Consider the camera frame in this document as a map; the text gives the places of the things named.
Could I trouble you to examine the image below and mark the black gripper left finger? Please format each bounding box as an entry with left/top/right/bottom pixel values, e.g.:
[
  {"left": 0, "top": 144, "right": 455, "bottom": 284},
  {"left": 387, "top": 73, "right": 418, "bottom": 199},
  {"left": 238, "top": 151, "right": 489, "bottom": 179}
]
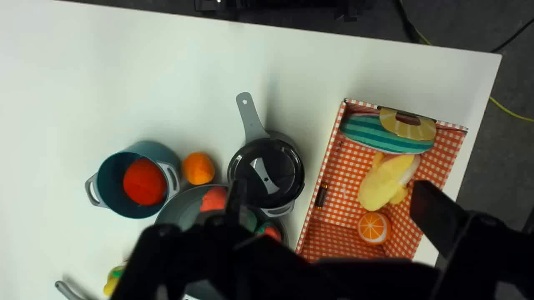
[{"left": 223, "top": 178, "right": 250, "bottom": 226}]

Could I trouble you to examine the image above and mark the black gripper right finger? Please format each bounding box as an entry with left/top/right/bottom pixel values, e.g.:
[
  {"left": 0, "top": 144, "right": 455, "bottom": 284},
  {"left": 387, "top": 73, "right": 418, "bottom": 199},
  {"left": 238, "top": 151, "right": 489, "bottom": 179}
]
[{"left": 408, "top": 178, "right": 474, "bottom": 259}]

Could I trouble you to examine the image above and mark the orange round plushie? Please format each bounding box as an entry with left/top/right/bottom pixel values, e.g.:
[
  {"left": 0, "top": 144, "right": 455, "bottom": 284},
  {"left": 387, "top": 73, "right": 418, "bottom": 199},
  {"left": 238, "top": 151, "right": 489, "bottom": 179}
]
[{"left": 121, "top": 156, "right": 170, "bottom": 208}]

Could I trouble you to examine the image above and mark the gray plate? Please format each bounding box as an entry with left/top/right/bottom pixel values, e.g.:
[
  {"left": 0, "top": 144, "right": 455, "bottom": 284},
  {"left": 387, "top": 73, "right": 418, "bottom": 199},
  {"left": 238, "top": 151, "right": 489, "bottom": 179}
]
[{"left": 155, "top": 183, "right": 285, "bottom": 300}]

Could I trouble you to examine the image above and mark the blue pot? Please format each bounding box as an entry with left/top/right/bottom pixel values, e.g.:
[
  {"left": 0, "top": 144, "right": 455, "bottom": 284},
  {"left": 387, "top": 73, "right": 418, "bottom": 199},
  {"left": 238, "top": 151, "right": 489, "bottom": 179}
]
[{"left": 83, "top": 138, "right": 183, "bottom": 219}]

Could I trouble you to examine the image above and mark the green leafy carrot toy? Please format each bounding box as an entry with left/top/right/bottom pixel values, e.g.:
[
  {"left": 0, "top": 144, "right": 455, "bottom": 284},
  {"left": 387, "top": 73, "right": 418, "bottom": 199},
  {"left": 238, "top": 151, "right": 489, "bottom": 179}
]
[{"left": 243, "top": 213, "right": 283, "bottom": 241}]

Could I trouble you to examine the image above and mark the small orange fruit toy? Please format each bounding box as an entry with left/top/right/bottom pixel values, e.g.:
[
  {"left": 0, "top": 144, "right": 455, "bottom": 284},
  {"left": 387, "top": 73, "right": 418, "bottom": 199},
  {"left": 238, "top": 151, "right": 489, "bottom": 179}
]
[{"left": 182, "top": 151, "right": 217, "bottom": 186}]

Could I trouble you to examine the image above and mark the yellow banana toy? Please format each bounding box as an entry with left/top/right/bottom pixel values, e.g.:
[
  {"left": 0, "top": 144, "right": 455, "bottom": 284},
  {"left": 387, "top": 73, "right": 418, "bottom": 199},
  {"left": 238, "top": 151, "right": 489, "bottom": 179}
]
[{"left": 357, "top": 153, "right": 420, "bottom": 213}]

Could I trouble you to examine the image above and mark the orange slice toy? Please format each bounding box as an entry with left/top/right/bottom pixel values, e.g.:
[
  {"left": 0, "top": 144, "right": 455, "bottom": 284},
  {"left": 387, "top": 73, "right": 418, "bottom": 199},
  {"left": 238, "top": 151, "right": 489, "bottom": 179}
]
[{"left": 355, "top": 211, "right": 390, "bottom": 246}]

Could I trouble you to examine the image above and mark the pineapple slice toy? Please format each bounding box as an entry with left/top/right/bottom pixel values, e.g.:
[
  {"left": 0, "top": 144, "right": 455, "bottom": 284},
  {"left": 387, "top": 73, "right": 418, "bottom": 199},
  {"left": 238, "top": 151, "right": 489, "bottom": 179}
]
[{"left": 377, "top": 106, "right": 439, "bottom": 143}]

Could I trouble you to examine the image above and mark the teal striped toy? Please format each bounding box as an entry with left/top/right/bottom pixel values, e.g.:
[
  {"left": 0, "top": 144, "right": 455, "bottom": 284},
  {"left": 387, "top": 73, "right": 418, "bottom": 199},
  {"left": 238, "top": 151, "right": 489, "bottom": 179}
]
[{"left": 338, "top": 111, "right": 435, "bottom": 156}]

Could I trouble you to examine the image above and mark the red checkered basket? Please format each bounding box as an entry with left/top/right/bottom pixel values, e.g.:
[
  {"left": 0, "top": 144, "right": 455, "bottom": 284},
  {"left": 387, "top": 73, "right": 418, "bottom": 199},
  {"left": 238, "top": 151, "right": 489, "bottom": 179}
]
[{"left": 293, "top": 98, "right": 469, "bottom": 263}]

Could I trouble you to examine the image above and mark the yellow green corn toy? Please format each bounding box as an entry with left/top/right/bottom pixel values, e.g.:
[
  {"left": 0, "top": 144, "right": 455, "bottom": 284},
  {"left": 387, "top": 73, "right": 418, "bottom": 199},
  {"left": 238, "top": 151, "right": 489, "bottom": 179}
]
[{"left": 101, "top": 264, "right": 126, "bottom": 298}]

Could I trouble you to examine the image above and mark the black pot with gray handle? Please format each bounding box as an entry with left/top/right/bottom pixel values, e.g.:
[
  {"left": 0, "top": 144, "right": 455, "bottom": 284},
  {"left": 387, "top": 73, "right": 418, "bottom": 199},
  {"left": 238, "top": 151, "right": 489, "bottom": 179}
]
[{"left": 225, "top": 89, "right": 307, "bottom": 219}]

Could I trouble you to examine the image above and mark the yellow cable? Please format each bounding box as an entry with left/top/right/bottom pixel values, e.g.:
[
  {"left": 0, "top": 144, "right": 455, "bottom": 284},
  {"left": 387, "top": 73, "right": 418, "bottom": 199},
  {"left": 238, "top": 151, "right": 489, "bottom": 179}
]
[{"left": 407, "top": 21, "right": 534, "bottom": 124}]

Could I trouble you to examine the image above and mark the gray metal handle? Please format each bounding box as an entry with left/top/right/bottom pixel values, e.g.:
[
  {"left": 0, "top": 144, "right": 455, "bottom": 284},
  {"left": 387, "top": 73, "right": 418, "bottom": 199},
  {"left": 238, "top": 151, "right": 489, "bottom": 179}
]
[{"left": 53, "top": 278, "right": 86, "bottom": 300}]

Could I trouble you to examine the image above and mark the black floor cable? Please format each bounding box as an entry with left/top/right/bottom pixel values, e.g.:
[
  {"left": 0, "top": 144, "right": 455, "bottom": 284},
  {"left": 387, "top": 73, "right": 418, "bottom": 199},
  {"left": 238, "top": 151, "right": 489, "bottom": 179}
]
[{"left": 390, "top": 0, "right": 534, "bottom": 54}]

